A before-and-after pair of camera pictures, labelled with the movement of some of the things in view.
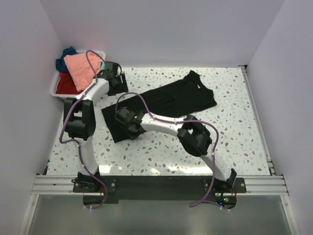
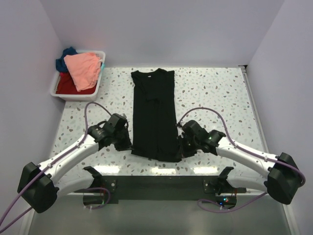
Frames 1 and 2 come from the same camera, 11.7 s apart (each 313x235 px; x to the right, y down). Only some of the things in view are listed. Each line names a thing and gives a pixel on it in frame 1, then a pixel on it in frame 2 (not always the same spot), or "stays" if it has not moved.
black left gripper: x=123 y=86 to x=127 y=145
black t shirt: x=194 y=93 to x=155 y=131
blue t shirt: x=60 y=63 stays
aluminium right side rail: x=246 y=76 stays
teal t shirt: x=102 y=66 stays
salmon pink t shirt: x=79 y=70 stays
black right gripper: x=132 y=135 to x=181 y=152
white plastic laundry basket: x=54 y=84 stays
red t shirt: x=65 y=84 stays
